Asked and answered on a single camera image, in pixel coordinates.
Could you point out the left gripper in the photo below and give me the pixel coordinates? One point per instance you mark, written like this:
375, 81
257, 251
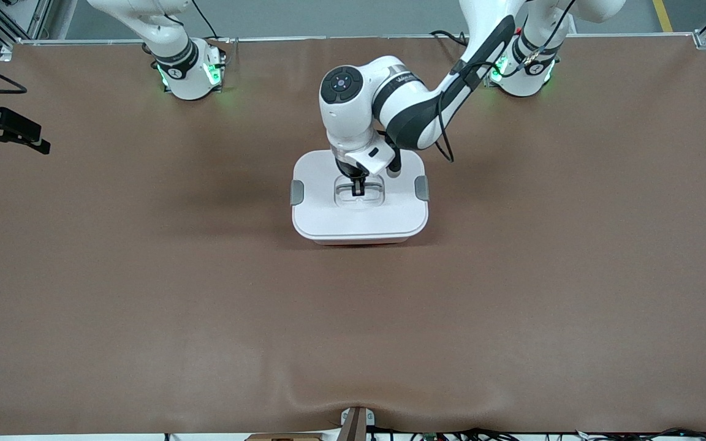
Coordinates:
346, 168

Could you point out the white box lid grey latches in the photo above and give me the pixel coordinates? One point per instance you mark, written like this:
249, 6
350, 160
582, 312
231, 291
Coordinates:
359, 217

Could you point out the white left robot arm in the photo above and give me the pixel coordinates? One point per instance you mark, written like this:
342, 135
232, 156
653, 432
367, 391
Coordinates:
347, 116

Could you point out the pink plastic box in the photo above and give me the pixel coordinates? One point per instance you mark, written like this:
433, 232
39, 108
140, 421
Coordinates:
359, 242

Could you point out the brown table mat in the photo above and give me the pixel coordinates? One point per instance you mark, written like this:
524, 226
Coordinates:
353, 337

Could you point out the metal table clamp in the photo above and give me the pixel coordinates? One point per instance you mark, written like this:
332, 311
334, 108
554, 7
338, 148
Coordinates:
356, 422

